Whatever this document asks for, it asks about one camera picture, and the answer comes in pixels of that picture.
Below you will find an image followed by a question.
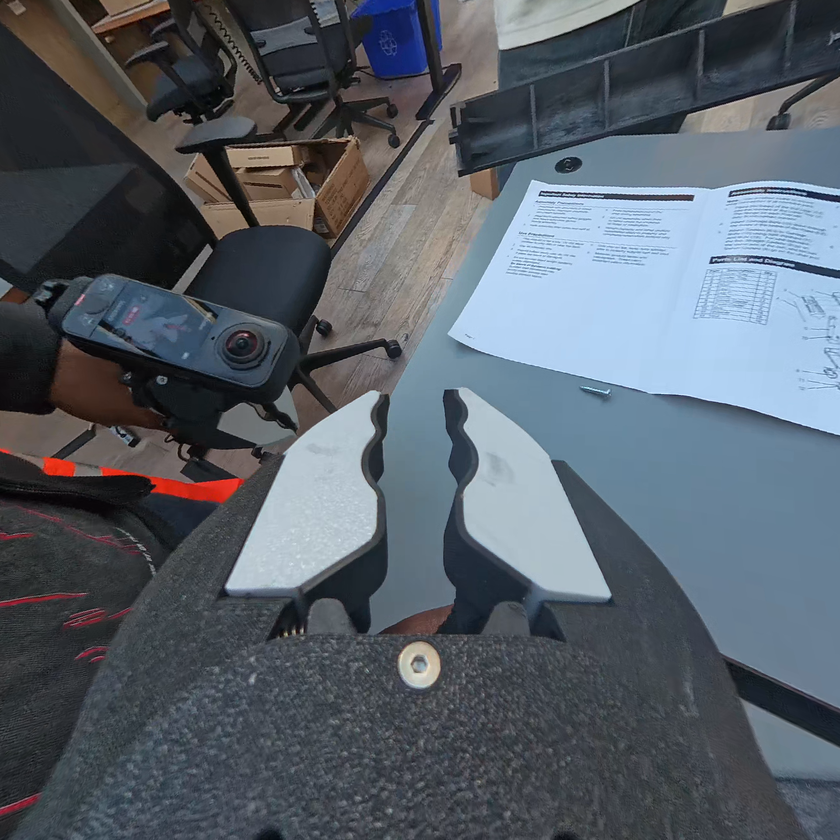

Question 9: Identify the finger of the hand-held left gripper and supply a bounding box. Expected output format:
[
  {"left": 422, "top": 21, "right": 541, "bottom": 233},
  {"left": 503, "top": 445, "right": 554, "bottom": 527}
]
[{"left": 218, "top": 392, "right": 301, "bottom": 452}]

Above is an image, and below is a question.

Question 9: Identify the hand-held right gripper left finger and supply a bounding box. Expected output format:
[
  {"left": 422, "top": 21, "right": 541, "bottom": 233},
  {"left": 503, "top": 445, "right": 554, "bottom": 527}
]
[{"left": 223, "top": 390, "right": 391, "bottom": 633}]

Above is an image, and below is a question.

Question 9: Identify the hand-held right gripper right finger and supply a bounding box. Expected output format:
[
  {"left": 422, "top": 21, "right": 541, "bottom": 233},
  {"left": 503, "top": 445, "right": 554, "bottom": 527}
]
[{"left": 443, "top": 387, "right": 614, "bottom": 632}]

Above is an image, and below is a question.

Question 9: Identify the person's left forearm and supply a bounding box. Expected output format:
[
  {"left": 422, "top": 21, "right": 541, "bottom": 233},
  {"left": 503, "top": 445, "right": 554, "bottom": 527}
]
[{"left": 0, "top": 298, "right": 64, "bottom": 416}]

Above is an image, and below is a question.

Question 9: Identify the grey desk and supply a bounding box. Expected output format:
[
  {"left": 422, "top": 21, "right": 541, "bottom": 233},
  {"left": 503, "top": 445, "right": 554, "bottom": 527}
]
[{"left": 367, "top": 128, "right": 840, "bottom": 700}]

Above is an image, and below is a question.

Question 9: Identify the person's left hand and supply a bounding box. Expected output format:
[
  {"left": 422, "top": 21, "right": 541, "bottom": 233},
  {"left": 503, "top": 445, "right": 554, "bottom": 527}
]
[{"left": 49, "top": 340, "right": 166, "bottom": 431}]

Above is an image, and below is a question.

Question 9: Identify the black padded office chair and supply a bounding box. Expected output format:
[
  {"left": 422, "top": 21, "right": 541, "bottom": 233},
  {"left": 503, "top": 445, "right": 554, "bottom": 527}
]
[{"left": 0, "top": 20, "right": 404, "bottom": 460}]

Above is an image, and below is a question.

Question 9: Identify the large open cardboard box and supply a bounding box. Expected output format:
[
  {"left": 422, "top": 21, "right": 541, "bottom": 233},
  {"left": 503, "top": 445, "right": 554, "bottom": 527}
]
[{"left": 184, "top": 136, "right": 370, "bottom": 238}]

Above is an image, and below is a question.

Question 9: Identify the white instruction manual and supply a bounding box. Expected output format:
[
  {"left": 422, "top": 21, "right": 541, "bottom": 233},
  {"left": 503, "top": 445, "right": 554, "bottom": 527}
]
[{"left": 448, "top": 178, "right": 840, "bottom": 436}]

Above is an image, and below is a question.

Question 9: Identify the person's black red-printed clothing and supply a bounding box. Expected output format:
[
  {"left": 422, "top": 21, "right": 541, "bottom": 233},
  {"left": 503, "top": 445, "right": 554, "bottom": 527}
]
[{"left": 0, "top": 489, "right": 217, "bottom": 840}]

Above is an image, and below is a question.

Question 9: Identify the dark armrest office chair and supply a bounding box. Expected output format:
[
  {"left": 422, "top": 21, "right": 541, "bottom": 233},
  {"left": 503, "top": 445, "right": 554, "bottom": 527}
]
[{"left": 125, "top": 0, "right": 257, "bottom": 126}]

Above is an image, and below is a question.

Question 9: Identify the grey mesh office chair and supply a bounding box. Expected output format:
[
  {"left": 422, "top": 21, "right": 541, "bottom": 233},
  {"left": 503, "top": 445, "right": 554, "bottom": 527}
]
[{"left": 226, "top": 0, "right": 401, "bottom": 148}]

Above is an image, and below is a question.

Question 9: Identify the wooden table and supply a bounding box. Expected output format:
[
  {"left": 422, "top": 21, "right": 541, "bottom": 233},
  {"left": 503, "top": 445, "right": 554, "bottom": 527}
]
[{"left": 88, "top": 0, "right": 173, "bottom": 37}]

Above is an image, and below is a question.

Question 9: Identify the black table leg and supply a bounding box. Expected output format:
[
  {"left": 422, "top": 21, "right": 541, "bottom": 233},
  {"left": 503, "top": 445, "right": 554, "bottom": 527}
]
[{"left": 415, "top": 0, "right": 462, "bottom": 121}]

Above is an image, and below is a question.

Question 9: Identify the blue recycling bin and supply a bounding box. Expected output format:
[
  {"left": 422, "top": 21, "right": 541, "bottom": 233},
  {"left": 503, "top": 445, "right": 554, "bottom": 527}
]
[{"left": 351, "top": 0, "right": 444, "bottom": 80}]

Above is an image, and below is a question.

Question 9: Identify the black chair base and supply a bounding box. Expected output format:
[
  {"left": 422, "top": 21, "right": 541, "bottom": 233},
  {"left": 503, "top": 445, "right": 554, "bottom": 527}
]
[{"left": 766, "top": 72, "right": 840, "bottom": 132}]

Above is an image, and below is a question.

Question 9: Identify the black fabric strap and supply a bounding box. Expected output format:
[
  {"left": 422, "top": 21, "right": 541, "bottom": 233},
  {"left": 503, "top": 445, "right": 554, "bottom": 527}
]
[{"left": 0, "top": 453, "right": 156, "bottom": 508}]

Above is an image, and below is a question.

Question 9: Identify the black coiled cable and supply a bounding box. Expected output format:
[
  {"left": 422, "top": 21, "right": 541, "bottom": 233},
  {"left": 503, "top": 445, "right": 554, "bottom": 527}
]
[{"left": 197, "top": 0, "right": 265, "bottom": 85}]

